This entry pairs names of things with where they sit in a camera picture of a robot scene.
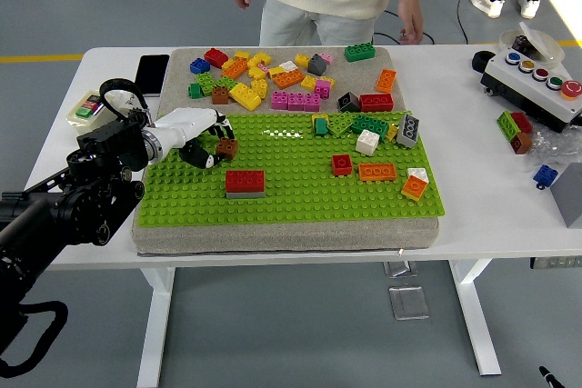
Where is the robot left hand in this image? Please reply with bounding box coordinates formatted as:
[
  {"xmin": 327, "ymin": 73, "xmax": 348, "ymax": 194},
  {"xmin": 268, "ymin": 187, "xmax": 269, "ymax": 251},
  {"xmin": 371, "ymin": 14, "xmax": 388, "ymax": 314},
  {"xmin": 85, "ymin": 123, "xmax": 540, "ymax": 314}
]
[{"xmin": 151, "ymin": 107, "xmax": 236, "ymax": 170}]

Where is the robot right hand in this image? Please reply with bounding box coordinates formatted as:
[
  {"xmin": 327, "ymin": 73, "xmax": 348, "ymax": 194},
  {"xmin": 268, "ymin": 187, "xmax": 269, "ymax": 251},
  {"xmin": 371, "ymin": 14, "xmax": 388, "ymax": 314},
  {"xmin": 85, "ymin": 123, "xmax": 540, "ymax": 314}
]
[{"xmin": 537, "ymin": 364, "xmax": 569, "ymax": 388}]

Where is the person's left hand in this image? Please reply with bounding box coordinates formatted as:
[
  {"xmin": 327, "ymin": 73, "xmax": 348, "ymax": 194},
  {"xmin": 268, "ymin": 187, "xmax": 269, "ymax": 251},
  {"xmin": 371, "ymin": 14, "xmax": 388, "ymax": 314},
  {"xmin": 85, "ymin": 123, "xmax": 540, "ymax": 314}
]
[{"xmin": 397, "ymin": 0, "xmax": 426, "ymax": 46}]

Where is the red eight-stud brick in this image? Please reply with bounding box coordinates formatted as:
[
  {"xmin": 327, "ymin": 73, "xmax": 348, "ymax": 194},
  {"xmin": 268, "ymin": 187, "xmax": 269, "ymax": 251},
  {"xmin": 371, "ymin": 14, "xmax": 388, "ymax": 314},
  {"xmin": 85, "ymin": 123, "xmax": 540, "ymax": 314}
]
[
  {"xmin": 359, "ymin": 93, "xmax": 395, "ymax": 113},
  {"xmin": 226, "ymin": 170, "xmax": 266, "ymax": 194}
]

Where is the yellow eight-stud brick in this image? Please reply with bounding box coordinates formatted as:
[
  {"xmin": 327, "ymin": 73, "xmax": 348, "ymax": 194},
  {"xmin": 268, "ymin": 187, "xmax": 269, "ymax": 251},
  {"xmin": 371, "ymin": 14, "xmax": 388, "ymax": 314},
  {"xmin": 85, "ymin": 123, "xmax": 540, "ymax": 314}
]
[{"xmin": 228, "ymin": 82, "xmax": 264, "ymax": 112}]

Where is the green eight-stud brick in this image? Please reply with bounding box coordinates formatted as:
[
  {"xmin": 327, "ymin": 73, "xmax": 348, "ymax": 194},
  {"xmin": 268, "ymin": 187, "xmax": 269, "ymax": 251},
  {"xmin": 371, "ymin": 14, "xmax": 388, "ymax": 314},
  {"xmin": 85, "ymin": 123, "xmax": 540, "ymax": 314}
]
[
  {"xmin": 343, "ymin": 43, "xmax": 377, "ymax": 64},
  {"xmin": 348, "ymin": 114, "xmax": 390, "ymax": 138}
]

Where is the red four-stud brick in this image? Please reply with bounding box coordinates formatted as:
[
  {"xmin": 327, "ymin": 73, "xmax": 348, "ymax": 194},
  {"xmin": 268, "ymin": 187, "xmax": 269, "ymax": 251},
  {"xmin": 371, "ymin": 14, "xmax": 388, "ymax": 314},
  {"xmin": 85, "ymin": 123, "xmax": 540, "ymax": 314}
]
[
  {"xmin": 204, "ymin": 47, "xmax": 230, "ymax": 69},
  {"xmin": 330, "ymin": 154, "xmax": 354, "ymax": 177}
]

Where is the orange eight-stud brick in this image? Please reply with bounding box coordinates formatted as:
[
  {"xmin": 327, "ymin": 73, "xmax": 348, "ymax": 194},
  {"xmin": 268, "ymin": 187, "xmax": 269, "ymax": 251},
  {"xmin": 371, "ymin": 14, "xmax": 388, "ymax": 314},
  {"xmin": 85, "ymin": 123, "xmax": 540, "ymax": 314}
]
[
  {"xmin": 271, "ymin": 68, "xmax": 306, "ymax": 91},
  {"xmin": 221, "ymin": 58, "xmax": 250, "ymax": 80},
  {"xmin": 375, "ymin": 68, "xmax": 397, "ymax": 94}
]

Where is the dark grey roof brick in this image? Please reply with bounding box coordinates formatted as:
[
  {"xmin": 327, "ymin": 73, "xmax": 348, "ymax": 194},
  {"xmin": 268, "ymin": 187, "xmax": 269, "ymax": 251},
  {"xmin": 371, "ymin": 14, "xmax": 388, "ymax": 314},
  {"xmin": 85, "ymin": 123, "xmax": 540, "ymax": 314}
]
[{"xmin": 306, "ymin": 54, "xmax": 327, "ymax": 76}]

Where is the black four-stud brick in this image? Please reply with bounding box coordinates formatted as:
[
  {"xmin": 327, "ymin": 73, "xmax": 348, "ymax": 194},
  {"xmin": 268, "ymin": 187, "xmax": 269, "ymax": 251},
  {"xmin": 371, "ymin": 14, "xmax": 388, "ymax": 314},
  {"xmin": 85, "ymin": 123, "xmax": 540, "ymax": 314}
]
[{"xmin": 336, "ymin": 91, "xmax": 362, "ymax": 113}]

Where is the grey six-stud brick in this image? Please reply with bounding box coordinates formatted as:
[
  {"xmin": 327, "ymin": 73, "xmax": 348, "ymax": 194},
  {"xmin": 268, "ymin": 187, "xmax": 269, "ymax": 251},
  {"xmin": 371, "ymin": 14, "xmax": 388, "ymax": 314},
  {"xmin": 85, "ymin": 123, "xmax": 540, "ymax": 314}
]
[{"xmin": 396, "ymin": 113, "xmax": 421, "ymax": 149}]

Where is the lime green flat brick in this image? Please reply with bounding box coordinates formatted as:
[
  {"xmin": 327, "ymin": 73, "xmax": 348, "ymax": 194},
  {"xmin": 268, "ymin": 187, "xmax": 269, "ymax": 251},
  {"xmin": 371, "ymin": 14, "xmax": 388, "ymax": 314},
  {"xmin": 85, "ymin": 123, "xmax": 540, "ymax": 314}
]
[{"xmin": 326, "ymin": 113, "xmax": 360, "ymax": 138}]

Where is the orange brick hollow side up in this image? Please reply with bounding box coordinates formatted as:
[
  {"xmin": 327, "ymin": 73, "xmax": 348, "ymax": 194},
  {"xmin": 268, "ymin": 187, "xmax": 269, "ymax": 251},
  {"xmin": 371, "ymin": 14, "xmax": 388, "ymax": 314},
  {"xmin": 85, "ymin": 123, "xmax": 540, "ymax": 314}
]
[{"xmin": 357, "ymin": 162, "xmax": 397, "ymax": 183}]

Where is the orange and yellow brick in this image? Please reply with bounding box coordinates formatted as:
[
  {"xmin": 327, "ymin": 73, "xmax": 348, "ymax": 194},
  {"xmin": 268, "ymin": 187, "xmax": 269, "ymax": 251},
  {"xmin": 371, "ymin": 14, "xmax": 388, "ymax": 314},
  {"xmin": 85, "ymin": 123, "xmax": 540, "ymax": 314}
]
[{"xmin": 400, "ymin": 174, "xmax": 429, "ymax": 202}]

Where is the black smartphone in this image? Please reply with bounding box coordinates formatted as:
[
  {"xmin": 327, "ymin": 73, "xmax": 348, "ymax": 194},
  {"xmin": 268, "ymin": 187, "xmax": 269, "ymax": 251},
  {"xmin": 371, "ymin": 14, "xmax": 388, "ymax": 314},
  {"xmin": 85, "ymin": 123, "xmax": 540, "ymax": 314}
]
[{"xmin": 134, "ymin": 54, "xmax": 171, "ymax": 98}]

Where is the small white plastic part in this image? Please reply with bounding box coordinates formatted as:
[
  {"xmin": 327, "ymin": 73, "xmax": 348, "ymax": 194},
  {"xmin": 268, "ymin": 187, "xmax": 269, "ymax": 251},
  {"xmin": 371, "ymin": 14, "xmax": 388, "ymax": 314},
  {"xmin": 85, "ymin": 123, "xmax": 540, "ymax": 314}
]
[{"xmin": 106, "ymin": 89, "xmax": 137, "ymax": 111}]

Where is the white table leg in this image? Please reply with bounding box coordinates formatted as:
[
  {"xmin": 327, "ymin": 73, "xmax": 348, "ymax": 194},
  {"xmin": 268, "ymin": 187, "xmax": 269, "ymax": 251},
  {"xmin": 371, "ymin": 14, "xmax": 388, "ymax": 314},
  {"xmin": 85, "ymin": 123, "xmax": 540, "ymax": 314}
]
[
  {"xmin": 447, "ymin": 258, "xmax": 503, "ymax": 378},
  {"xmin": 135, "ymin": 264, "xmax": 177, "ymax": 388}
]

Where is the table height control panel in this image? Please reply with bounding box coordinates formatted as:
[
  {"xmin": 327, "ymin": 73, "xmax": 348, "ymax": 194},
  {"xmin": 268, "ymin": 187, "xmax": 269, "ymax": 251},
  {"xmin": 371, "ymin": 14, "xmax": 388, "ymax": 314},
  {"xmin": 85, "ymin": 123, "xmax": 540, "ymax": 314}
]
[{"xmin": 529, "ymin": 255, "xmax": 582, "ymax": 270}]

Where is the white button control box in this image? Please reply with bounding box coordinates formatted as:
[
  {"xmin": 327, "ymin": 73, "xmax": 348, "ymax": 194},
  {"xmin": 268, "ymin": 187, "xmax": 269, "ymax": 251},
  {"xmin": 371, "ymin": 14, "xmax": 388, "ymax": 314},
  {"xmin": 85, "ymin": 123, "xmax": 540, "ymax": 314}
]
[{"xmin": 480, "ymin": 48, "xmax": 582, "ymax": 134}]

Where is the green studded baseplate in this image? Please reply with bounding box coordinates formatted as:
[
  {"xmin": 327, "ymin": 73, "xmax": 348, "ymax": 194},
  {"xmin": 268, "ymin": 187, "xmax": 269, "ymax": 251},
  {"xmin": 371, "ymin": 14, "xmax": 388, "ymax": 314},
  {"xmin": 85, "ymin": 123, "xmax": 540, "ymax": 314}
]
[{"xmin": 135, "ymin": 109, "xmax": 447, "ymax": 228}]

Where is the clear plastic lidded container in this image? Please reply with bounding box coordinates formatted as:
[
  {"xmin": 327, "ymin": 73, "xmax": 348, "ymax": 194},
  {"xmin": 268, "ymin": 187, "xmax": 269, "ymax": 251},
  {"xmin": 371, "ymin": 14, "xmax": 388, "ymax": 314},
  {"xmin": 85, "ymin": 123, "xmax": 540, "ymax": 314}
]
[{"xmin": 498, "ymin": 21, "xmax": 566, "ymax": 66}]

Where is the grey foam mat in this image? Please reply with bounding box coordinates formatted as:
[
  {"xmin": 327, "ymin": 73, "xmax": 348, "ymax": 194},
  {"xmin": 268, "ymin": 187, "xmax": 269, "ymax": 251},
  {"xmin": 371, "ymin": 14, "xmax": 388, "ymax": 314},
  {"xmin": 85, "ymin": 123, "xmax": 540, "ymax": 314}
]
[{"xmin": 130, "ymin": 45, "xmax": 441, "ymax": 256}]

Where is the clear floor cover plate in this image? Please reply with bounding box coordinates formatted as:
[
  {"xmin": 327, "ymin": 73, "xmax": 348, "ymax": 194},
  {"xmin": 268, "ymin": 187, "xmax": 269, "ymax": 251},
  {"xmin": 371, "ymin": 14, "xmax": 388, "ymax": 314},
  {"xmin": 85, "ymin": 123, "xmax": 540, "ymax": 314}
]
[
  {"xmin": 383, "ymin": 260, "xmax": 422, "ymax": 279},
  {"xmin": 388, "ymin": 285, "xmax": 431, "ymax": 321}
]

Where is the grey box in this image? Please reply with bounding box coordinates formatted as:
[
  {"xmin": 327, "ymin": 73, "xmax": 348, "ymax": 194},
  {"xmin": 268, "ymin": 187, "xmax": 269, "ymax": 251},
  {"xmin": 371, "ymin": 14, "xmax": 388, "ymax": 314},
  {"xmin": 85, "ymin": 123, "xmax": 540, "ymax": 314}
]
[{"xmin": 548, "ymin": 161, "xmax": 582, "ymax": 229}]

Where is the clear plastic bag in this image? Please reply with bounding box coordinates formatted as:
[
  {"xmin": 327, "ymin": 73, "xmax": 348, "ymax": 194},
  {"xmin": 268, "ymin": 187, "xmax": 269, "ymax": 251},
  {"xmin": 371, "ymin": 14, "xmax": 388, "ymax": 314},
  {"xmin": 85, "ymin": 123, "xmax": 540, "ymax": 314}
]
[{"xmin": 527, "ymin": 126, "xmax": 582, "ymax": 166}]

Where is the black ring roll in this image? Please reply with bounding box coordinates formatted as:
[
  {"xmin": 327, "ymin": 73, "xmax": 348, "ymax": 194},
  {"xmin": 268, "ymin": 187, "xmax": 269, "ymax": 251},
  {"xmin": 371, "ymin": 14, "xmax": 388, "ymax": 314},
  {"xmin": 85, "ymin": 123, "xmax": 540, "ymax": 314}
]
[{"xmin": 471, "ymin": 49, "xmax": 497, "ymax": 75}]

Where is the cream switch box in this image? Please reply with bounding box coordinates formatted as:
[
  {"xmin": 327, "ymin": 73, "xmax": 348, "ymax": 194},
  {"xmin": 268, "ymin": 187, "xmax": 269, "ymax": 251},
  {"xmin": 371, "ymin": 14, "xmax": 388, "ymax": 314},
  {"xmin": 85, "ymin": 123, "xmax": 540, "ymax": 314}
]
[{"xmin": 65, "ymin": 90, "xmax": 113, "ymax": 128}]

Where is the blue brick key ring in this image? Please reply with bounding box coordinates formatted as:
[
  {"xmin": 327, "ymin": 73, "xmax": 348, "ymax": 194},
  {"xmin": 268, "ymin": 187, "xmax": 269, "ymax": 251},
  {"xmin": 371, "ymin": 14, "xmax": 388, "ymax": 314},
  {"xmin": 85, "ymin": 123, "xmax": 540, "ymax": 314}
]
[{"xmin": 532, "ymin": 164, "xmax": 559, "ymax": 190}]

